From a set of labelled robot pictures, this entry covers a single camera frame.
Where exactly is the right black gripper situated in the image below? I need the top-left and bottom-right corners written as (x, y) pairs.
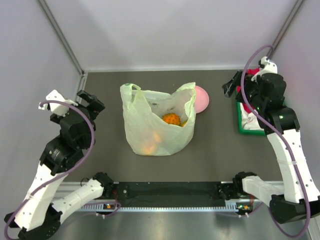
top-left (222, 70), bottom-right (265, 111)

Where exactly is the pale green plastic bag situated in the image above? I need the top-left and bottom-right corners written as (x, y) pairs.
top-left (120, 82), bottom-right (196, 157)

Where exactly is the orange green mango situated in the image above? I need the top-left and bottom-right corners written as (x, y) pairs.
top-left (180, 120), bottom-right (188, 127)

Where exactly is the toy pineapple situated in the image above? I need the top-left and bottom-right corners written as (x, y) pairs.
top-left (162, 113), bottom-right (181, 126)

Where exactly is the yellow orange fruit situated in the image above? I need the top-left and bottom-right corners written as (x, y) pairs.
top-left (141, 143), bottom-right (157, 156)

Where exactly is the pink peach fruit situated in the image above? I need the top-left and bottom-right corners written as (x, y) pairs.
top-left (152, 132), bottom-right (163, 144)

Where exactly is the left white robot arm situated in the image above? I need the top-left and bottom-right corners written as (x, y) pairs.
top-left (4, 90), bottom-right (114, 240)

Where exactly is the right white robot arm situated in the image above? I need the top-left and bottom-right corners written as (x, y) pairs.
top-left (222, 71), bottom-right (320, 224)

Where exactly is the red cloth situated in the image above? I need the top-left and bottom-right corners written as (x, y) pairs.
top-left (236, 68), bottom-right (260, 114)

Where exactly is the pink plate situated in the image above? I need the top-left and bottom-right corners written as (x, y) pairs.
top-left (195, 85), bottom-right (210, 114)

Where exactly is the white cloth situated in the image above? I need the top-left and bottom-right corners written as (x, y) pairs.
top-left (240, 105), bottom-right (263, 131)

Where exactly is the green plastic tray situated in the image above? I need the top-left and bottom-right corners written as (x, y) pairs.
top-left (236, 102), bottom-right (265, 136)

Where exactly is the aluminium frame rail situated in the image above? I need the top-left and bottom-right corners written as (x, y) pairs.
top-left (39, 72), bottom-right (88, 240)

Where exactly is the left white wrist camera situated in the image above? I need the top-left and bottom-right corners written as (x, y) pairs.
top-left (38, 89), bottom-right (78, 117)

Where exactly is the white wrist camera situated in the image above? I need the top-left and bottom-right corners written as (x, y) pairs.
top-left (38, 89), bottom-right (78, 117)
top-left (251, 56), bottom-right (278, 82)

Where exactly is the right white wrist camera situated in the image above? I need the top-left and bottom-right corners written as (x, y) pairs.
top-left (251, 56), bottom-right (278, 82)

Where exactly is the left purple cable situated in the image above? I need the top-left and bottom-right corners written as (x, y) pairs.
top-left (3, 100), bottom-right (96, 240)

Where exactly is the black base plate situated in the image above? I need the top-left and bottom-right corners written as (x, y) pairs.
top-left (104, 180), bottom-right (256, 208)

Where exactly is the grey slotted cable duct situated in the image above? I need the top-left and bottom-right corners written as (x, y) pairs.
top-left (74, 201), bottom-right (256, 213)

